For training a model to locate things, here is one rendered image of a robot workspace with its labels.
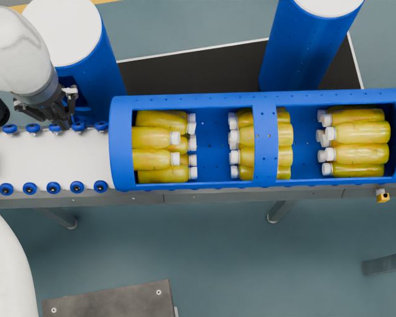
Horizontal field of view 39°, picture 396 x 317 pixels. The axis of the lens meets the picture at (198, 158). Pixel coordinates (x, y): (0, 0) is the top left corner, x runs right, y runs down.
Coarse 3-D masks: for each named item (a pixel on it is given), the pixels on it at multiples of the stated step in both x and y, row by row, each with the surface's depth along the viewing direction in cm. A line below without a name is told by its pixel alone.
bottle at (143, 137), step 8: (136, 128) 162; (144, 128) 162; (152, 128) 161; (160, 128) 161; (136, 136) 161; (144, 136) 160; (152, 136) 160; (160, 136) 160; (168, 136) 161; (136, 144) 162; (144, 144) 161; (152, 144) 161; (160, 144) 161; (168, 144) 162
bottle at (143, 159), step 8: (136, 152) 163; (144, 152) 162; (152, 152) 162; (160, 152) 162; (168, 152) 164; (136, 160) 162; (144, 160) 162; (152, 160) 162; (160, 160) 162; (168, 160) 163; (136, 168) 163; (144, 168) 163; (152, 168) 163; (160, 168) 163
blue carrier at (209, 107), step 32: (128, 96) 162; (160, 96) 161; (192, 96) 161; (224, 96) 160; (256, 96) 160; (288, 96) 159; (320, 96) 159; (352, 96) 158; (384, 96) 158; (128, 128) 153; (224, 128) 180; (256, 128) 153; (320, 128) 180; (128, 160) 153; (224, 160) 179; (256, 160) 154
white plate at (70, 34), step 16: (48, 0) 185; (64, 0) 185; (80, 0) 185; (32, 16) 184; (48, 16) 184; (64, 16) 184; (80, 16) 184; (96, 16) 184; (48, 32) 182; (64, 32) 182; (80, 32) 182; (96, 32) 182; (48, 48) 181; (64, 48) 181; (80, 48) 181; (64, 64) 179
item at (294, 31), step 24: (288, 0) 190; (288, 24) 200; (312, 24) 190; (336, 24) 189; (288, 48) 214; (312, 48) 206; (336, 48) 214; (264, 72) 253; (288, 72) 231; (312, 72) 228
